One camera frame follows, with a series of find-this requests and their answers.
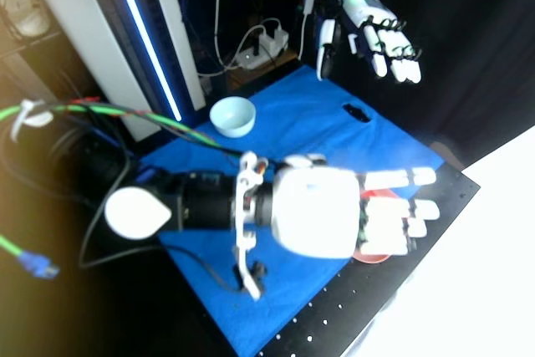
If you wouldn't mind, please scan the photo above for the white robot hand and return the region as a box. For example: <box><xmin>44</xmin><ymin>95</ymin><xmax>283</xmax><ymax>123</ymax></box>
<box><xmin>270</xmin><ymin>154</ymin><xmax>441</xmax><ymax>261</ymax></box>
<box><xmin>316</xmin><ymin>0</ymin><xmax>423</xmax><ymax>84</ymax></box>

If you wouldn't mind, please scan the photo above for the pink square plate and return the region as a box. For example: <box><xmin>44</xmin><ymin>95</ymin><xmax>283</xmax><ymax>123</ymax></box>
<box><xmin>350</xmin><ymin>187</ymin><xmax>400</xmax><ymax>266</ymax></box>

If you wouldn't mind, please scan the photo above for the blue cloth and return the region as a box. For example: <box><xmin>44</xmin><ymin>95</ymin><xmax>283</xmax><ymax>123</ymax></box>
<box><xmin>140</xmin><ymin>64</ymin><xmax>446</xmax><ymax>357</ymax></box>

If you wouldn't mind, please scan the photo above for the white power strip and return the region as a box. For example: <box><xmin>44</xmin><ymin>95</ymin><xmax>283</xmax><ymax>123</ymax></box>
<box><xmin>236</xmin><ymin>26</ymin><xmax>290</xmax><ymax>72</ymax></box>

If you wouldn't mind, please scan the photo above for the pale blue bowl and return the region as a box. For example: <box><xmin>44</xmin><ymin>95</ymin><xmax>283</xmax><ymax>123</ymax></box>
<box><xmin>209</xmin><ymin>96</ymin><xmax>257</xmax><ymax>139</ymax></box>

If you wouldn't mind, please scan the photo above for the white tower with blue light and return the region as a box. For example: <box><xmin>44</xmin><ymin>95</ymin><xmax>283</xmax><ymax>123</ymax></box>
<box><xmin>18</xmin><ymin>0</ymin><xmax>208</xmax><ymax>143</ymax></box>

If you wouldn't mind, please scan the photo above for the white power cable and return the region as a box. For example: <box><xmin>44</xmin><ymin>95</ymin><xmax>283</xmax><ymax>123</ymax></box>
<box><xmin>207</xmin><ymin>0</ymin><xmax>237</xmax><ymax>78</ymax></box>

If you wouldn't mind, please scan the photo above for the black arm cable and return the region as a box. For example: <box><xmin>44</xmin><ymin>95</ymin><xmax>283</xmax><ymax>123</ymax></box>
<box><xmin>78</xmin><ymin>156</ymin><xmax>237</xmax><ymax>291</ymax></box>

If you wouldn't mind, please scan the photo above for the green cable with blue plug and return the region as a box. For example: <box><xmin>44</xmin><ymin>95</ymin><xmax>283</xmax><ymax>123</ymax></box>
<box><xmin>0</xmin><ymin>234</ymin><xmax>60</xmax><ymax>281</ymax></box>

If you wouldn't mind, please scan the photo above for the white cable clip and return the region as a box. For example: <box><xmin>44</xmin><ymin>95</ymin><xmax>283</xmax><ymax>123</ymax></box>
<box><xmin>10</xmin><ymin>99</ymin><xmax>54</xmax><ymax>143</ymax></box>

